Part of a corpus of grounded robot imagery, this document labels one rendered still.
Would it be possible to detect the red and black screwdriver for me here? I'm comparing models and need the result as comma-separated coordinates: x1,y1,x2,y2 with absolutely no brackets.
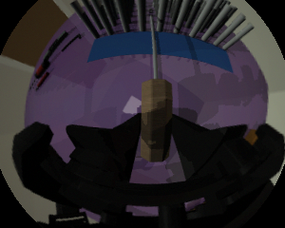
33,60,50,81

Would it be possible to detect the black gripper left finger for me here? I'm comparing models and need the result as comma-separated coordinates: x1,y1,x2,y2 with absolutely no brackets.
66,114,142,182

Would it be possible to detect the blue flat strip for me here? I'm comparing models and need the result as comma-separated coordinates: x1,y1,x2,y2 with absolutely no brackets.
88,30,234,73

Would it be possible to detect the orange-brown rectangular bar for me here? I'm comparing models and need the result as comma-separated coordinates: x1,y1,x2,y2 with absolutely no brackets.
245,129,257,144

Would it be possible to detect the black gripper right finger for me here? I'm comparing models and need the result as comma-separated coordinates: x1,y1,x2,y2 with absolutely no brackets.
172,114,248,180

